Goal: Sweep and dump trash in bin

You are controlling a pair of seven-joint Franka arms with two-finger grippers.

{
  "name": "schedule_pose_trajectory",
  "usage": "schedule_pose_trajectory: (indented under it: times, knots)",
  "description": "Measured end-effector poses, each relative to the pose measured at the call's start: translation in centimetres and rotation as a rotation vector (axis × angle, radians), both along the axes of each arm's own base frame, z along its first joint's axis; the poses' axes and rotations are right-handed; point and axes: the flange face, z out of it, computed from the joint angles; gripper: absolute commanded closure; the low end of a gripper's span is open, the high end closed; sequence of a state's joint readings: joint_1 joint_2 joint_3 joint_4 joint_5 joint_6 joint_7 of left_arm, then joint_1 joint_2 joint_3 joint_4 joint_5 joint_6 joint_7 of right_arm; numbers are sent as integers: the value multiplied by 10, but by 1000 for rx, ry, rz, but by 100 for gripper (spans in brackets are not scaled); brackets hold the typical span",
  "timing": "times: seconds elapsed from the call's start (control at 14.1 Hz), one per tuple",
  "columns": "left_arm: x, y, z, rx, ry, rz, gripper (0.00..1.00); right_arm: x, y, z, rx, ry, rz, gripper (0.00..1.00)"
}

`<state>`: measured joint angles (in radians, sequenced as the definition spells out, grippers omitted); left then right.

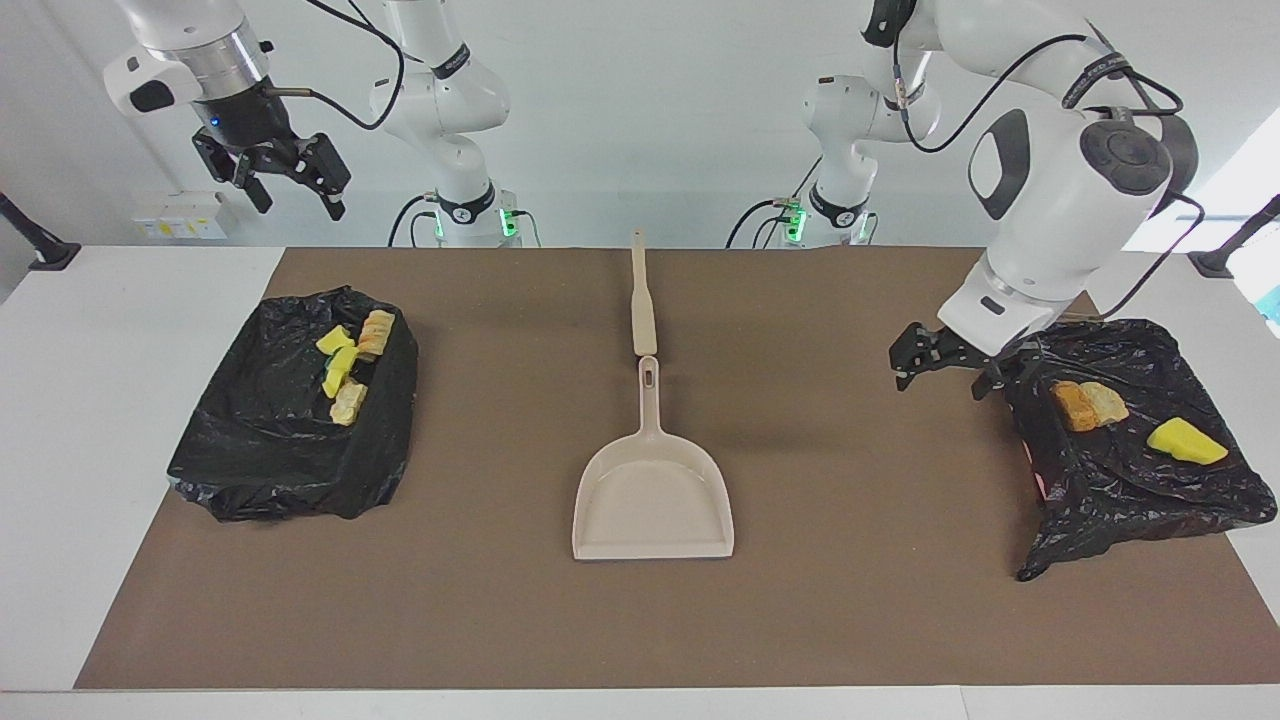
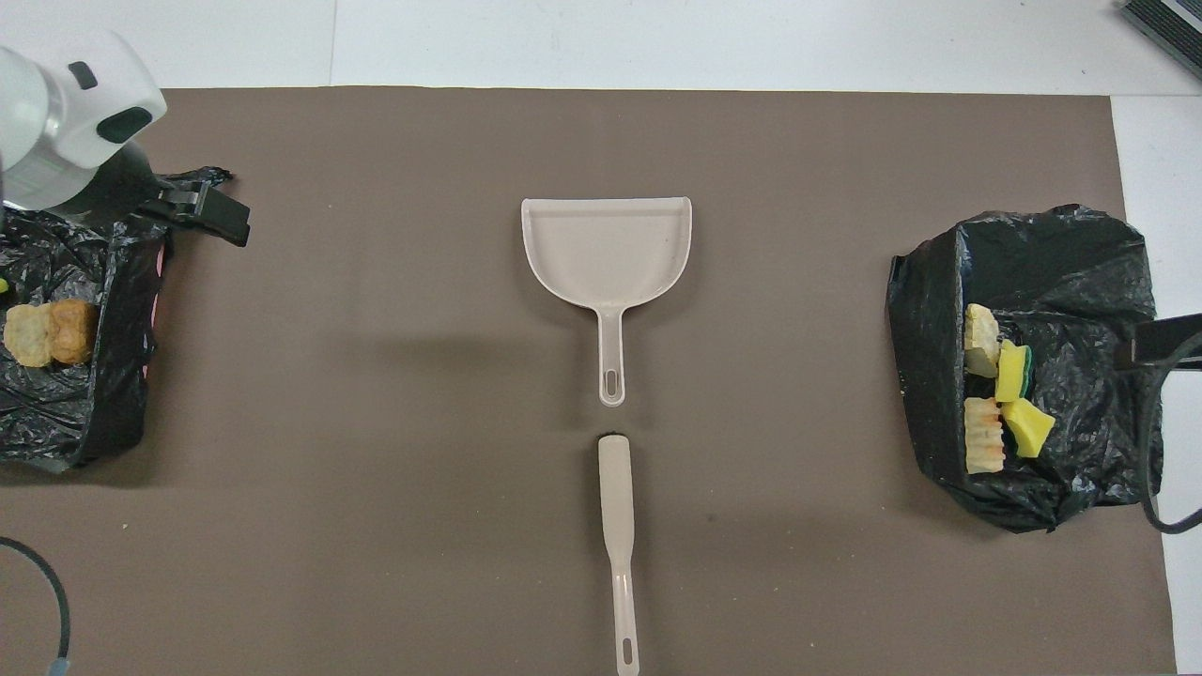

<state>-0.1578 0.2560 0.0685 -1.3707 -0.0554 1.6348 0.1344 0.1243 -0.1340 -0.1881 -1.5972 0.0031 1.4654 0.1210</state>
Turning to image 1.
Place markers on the black bag bin pink rim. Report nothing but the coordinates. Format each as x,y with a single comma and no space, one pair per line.
1130,480

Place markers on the black trash bag bin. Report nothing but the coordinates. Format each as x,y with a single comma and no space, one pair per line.
280,450

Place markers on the yellow sponge green backing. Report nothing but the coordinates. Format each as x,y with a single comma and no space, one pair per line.
340,370

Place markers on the orange croissant toy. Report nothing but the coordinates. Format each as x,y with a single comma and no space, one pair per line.
376,335

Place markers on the beige brush black bristles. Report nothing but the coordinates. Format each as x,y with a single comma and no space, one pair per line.
643,300

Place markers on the beige plastic dustpan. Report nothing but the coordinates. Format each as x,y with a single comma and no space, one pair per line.
652,495

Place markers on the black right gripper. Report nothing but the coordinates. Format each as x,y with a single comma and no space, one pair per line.
250,125

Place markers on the black clamp stand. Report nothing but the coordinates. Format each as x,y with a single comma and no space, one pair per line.
1215,264
50,255

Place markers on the yellow sponge piece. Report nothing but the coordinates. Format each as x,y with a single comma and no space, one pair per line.
335,341
1185,441

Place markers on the brown bread roll toy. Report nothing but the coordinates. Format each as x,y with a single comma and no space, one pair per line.
1075,407

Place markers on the brown table mat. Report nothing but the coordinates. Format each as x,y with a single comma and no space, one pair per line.
640,640

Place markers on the teal object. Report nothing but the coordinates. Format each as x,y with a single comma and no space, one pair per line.
1272,305

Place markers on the pale dumpling toy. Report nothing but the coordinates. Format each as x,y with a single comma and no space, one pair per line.
1107,402
348,404

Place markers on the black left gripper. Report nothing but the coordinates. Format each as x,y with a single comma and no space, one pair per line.
975,350

